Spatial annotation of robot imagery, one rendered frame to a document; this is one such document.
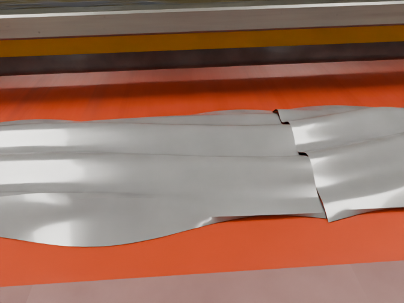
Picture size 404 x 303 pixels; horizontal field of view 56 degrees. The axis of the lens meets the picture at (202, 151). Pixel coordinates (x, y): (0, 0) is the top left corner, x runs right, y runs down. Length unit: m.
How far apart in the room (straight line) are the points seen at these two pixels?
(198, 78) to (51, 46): 0.07
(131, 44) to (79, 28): 0.03
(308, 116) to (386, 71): 0.08
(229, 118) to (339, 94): 0.06
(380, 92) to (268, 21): 0.06
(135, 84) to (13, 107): 0.06
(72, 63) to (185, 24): 0.07
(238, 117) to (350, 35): 0.09
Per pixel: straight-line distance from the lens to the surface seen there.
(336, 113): 0.17
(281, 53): 0.20
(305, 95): 0.19
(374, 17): 0.19
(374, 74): 0.22
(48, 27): 0.18
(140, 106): 0.18
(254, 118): 0.15
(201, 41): 0.20
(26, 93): 0.21
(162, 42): 0.20
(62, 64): 0.21
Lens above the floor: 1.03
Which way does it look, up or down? 31 degrees down
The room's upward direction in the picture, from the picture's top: 2 degrees counter-clockwise
